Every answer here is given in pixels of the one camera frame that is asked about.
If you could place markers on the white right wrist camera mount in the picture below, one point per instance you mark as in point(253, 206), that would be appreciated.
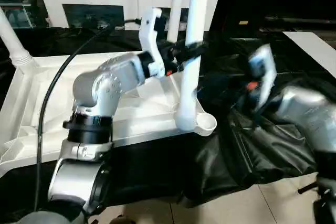
point(262, 74)

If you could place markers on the small yellow tag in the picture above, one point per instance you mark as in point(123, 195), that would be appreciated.
point(243, 23)

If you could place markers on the white plastic table top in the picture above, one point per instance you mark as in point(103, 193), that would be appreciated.
point(52, 93)

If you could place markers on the black folding stand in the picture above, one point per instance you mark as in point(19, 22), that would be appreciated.
point(310, 188)

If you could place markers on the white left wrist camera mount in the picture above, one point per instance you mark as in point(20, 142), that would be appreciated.
point(151, 35)

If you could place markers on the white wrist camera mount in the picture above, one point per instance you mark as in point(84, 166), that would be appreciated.
point(262, 74)
point(151, 35)

